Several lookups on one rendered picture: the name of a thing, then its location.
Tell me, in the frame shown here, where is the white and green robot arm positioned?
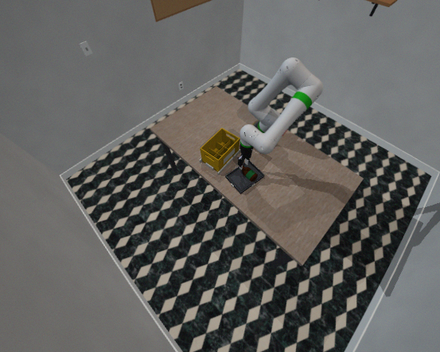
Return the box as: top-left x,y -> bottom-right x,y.
239,57 -> 323,154

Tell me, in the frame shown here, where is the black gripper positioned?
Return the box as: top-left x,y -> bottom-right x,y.
238,150 -> 252,170

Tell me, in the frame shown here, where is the brown bottle with green label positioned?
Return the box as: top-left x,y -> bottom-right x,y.
242,166 -> 258,182

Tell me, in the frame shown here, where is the yellow crate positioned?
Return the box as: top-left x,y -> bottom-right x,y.
200,128 -> 240,172

